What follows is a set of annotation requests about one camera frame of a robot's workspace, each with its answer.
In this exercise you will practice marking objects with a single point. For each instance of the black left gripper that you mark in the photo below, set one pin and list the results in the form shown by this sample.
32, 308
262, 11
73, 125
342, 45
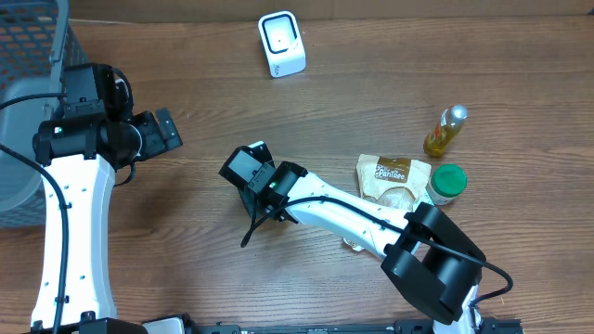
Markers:
167, 130

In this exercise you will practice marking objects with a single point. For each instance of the grey plastic mesh basket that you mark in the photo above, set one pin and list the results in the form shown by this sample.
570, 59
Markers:
37, 44

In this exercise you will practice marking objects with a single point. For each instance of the yellow drink bottle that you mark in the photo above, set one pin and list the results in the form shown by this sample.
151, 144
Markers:
449, 125

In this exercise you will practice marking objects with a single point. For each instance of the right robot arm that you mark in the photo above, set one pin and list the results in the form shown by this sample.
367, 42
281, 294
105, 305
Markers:
431, 262

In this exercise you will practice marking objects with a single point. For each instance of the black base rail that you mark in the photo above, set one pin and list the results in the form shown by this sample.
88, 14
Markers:
180, 324

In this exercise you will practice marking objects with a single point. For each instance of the white barcode scanner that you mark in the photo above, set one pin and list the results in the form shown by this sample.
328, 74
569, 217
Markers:
282, 43

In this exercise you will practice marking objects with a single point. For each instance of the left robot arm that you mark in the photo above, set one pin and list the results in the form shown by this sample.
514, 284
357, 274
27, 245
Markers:
79, 153

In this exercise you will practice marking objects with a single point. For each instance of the teal snack packet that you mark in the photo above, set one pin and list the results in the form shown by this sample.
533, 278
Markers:
424, 197

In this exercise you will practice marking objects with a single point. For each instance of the green lid jar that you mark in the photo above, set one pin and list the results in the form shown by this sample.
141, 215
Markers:
446, 183

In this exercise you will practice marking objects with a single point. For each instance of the brown nut pouch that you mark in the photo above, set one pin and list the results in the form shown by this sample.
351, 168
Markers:
392, 182

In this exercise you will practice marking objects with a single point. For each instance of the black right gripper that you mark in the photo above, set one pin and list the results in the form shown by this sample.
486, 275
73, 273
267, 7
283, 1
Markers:
255, 199

